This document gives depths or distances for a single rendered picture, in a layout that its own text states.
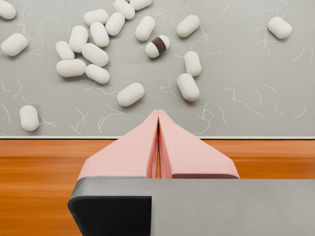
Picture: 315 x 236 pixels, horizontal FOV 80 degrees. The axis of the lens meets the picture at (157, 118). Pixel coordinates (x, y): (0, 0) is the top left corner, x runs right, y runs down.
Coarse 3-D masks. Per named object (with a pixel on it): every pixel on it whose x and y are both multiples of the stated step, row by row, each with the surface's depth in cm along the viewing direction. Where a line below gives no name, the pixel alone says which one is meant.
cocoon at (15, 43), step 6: (12, 36) 25; (18, 36) 25; (24, 36) 26; (6, 42) 25; (12, 42) 25; (18, 42) 25; (24, 42) 26; (6, 48) 25; (12, 48) 25; (18, 48) 25; (12, 54) 26
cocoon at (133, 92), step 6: (132, 84) 23; (138, 84) 23; (126, 90) 23; (132, 90) 23; (138, 90) 23; (120, 96) 23; (126, 96) 23; (132, 96) 23; (138, 96) 24; (120, 102) 23; (126, 102) 23; (132, 102) 24
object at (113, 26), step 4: (116, 12) 26; (112, 16) 26; (116, 16) 26; (120, 16) 26; (108, 20) 26; (112, 20) 26; (116, 20) 26; (120, 20) 26; (124, 20) 27; (108, 24) 26; (112, 24) 25; (116, 24) 26; (120, 24) 26; (108, 28) 26; (112, 28) 26; (116, 28) 26; (120, 28) 26; (108, 32) 26; (112, 32) 26; (116, 32) 26
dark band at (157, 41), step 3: (153, 39) 25; (156, 39) 25; (159, 39) 25; (153, 42) 25; (156, 42) 25; (159, 42) 25; (162, 42) 25; (156, 45) 24; (159, 45) 25; (162, 45) 25; (159, 48) 25; (162, 48) 25; (165, 48) 25; (159, 51) 25; (162, 51) 25; (159, 54) 25
